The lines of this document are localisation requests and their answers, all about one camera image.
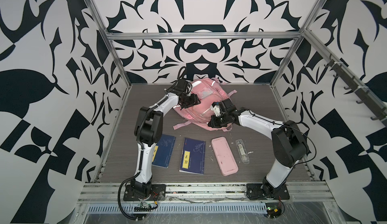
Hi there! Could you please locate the pink student backpack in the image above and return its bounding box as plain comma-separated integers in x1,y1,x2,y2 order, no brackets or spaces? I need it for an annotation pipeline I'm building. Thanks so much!
173,78,237,131

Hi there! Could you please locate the navy blue notebook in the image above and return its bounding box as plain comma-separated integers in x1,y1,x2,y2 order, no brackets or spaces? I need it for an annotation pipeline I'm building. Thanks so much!
152,134,176,168
179,138,206,175

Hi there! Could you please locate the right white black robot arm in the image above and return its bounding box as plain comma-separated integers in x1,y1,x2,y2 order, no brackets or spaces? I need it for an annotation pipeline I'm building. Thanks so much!
208,100,309,200

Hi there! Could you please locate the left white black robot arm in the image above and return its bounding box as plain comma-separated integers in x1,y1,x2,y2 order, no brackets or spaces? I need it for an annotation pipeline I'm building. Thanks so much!
131,93,201,194

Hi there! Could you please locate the clear plastic pen case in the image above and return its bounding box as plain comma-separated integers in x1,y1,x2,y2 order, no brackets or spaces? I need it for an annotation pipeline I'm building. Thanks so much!
235,139,250,164

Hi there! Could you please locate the pink pencil case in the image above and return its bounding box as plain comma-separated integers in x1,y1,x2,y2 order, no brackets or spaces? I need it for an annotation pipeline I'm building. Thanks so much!
211,137,238,176

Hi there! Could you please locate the right small circuit board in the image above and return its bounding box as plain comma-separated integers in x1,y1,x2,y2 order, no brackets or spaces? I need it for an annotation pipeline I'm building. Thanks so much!
265,206,284,219

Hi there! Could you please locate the small circuit board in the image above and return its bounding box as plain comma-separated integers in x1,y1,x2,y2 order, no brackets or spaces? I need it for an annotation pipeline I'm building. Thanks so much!
134,202,158,212
265,206,284,219

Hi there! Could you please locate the left small circuit board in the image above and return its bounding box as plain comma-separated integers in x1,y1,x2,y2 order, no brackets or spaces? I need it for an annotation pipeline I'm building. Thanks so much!
134,202,158,212

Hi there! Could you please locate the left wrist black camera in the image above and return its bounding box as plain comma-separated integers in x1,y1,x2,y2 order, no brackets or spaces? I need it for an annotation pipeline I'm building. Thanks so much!
173,79,192,96

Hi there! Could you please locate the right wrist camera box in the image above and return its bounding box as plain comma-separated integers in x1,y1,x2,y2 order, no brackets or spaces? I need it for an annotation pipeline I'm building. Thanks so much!
210,101,225,117

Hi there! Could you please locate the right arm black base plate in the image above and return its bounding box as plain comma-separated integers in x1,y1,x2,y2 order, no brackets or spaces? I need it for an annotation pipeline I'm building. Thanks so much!
246,183,290,200

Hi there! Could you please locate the aluminium frame rail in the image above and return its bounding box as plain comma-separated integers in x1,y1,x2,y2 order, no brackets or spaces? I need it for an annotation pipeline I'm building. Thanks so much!
78,181,335,203

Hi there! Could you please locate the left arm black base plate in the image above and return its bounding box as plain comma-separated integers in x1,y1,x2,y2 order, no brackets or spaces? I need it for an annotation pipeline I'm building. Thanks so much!
123,184,166,201

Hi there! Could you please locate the white slotted cable duct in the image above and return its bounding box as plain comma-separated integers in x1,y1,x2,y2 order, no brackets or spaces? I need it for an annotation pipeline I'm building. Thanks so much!
88,202,267,214

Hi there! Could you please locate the black wall hook rail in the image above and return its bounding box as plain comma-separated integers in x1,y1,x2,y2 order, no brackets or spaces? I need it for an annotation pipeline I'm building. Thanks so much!
324,53,387,127

